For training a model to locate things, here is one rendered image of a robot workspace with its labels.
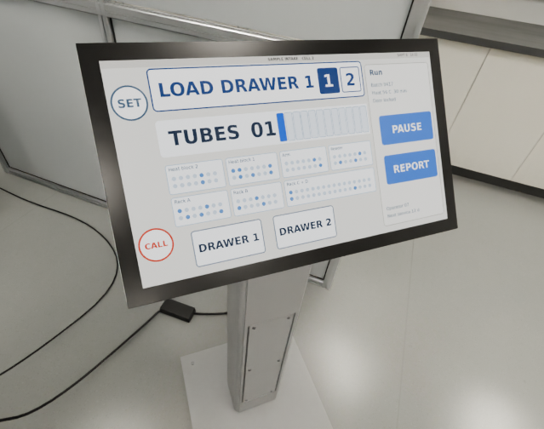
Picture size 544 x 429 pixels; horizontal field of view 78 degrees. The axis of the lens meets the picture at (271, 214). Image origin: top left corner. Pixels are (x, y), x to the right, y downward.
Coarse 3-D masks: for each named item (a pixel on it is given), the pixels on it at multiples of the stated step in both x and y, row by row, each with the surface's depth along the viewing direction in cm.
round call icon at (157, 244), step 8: (136, 232) 40; (144, 232) 40; (152, 232) 41; (160, 232) 41; (168, 232) 41; (136, 240) 40; (144, 240) 40; (152, 240) 41; (160, 240) 41; (168, 240) 41; (144, 248) 40; (152, 248) 41; (160, 248) 41; (168, 248) 41; (144, 256) 40; (152, 256) 41; (160, 256) 41; (168, 256) 41; (176, 256) 42; (144, 264) 40
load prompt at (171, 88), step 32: (288, 64) 45; (320, 64) 47; (352, 64) 49; (160, 96) 40; (192, 96) 42; (224, 96) 43; (256, 96) 44; (288, 96) 46; (320, 96) 47; (352, 96) 49
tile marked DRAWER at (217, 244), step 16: (240, 224) 44; (256, 224) 45; (192, 240) 42; (208, 240) 43; (224, 240) 43; (240, 240) 44; (256, 240) 45; (208, 256) 43; (224, 256) 44; (240, 256) 44
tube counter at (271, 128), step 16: (256, 112) 44; (272, 112) 45; (288, 112) 46; (304, 112) 46; (320, 112) 47; (336, 112) 48; (352, 112) 49; (256, 128) 44; (272, 128) 45; (288, 128) 46; (304, 128) 47; (320, 128) 47; (336, 128) 48; (352, 128) 49; (368, 128) 50; (256, 144) 44; (272, 144) 45
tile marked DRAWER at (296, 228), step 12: (276, 216) 46; (288, 216) 46; (300, 216) 47; (312, 216) 47; (324, 216) 48; (276, 228) 46; (288, 228) 46; (300, 228) 47; (312, 228) 47; (324, 228) 48; (276, 240) 46; (288, 240) 46; (300, 240) 47; (312, 240) 48
